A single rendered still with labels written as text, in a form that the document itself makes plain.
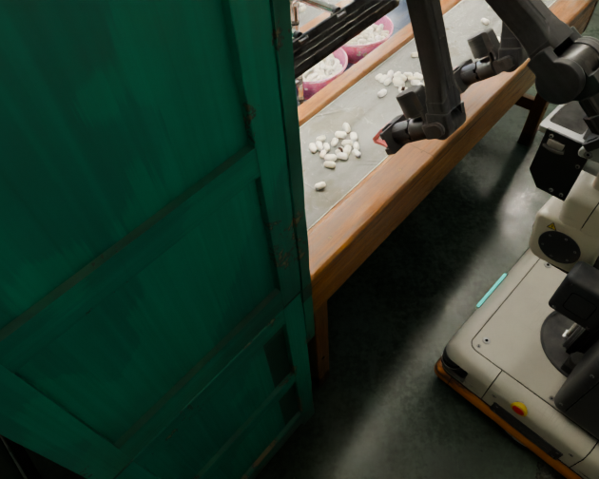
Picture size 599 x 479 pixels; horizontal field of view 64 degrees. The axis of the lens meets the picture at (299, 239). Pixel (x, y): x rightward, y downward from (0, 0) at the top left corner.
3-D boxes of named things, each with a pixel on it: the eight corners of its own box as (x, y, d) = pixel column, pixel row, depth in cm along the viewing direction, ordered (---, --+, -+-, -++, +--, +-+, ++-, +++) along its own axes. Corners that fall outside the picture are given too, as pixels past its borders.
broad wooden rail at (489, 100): (583, 33, 205) (602, -11, 190) (304, 326, 129) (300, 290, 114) (555, 25, 210) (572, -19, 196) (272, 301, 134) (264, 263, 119)
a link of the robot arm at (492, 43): (514, 67, 127) (529, 55, 131) (498, 27, 124) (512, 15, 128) (475, 82, 137) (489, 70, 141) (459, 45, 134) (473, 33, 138)
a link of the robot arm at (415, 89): (444, 137, 107) (466, 118, 110) (422, 90, 103) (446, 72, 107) (406, 144, 117) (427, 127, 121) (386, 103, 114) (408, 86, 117)
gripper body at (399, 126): (376, 134, 121) (397, 128, 115) (400, 114, 126) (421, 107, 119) (389, 156, 123) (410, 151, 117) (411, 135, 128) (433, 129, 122)
